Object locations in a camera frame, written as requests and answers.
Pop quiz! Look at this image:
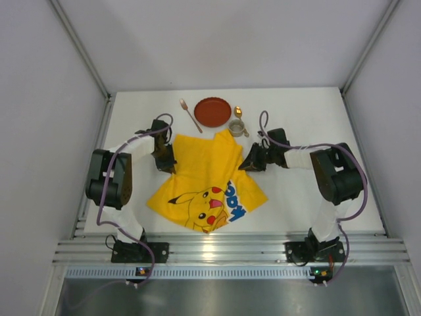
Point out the speckled ceramic cup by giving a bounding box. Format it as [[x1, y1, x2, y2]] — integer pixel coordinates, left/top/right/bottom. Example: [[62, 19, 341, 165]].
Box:
[[228, 118, 245, 138]]

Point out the yellow Pikachu cloth placemat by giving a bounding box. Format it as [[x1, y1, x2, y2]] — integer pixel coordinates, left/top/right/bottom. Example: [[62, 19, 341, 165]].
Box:
[[147, 130, 268, 234]]

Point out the rose gold fork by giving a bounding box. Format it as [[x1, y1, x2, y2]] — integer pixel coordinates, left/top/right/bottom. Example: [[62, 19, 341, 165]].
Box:
[[180, 99, 203, 134]]

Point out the red round plastic plate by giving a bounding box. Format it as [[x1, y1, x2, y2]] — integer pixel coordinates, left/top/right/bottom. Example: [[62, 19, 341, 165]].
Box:
[[194, 97, 232, 128]]

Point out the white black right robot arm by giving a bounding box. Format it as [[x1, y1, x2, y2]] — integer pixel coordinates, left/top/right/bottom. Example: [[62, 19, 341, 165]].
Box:
[[238, 128, 367, 261]]

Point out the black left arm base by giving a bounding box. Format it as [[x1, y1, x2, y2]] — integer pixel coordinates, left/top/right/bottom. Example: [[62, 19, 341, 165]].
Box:
[[111, 240, 170, 263]]

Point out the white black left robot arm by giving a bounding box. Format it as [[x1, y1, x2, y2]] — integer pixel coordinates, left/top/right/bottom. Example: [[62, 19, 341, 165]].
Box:
[[85, 113, 176, 246]]

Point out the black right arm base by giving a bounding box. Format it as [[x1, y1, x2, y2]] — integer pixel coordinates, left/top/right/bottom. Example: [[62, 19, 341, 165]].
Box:
[[284, 241, 345, 265]]

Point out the gold spoon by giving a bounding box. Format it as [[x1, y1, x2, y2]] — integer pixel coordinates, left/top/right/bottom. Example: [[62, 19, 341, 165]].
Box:
[[234, 106, 249, 138]]

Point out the aluminium mounting rail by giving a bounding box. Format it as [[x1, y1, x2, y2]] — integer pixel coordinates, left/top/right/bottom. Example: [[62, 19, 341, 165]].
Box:
[[53, 233, 410, 265]]

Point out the right aluminium frame post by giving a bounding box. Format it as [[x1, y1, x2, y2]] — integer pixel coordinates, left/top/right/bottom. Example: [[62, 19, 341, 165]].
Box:
[[340, 0, 403, 96]]

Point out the aluminium frame post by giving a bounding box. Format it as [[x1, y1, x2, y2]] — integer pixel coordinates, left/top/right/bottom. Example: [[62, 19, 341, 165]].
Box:
[[340, 0, 403, 96], [47, 0, 111, 100]]

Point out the slotted grey cable duct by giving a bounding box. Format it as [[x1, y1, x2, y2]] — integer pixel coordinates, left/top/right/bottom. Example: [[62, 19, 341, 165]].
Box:
[[66, 266, 330, 281]]

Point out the left aluminium frame post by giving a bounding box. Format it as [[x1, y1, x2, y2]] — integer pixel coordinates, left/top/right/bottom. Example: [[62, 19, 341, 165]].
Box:
[[47, 0, 111, 100]]

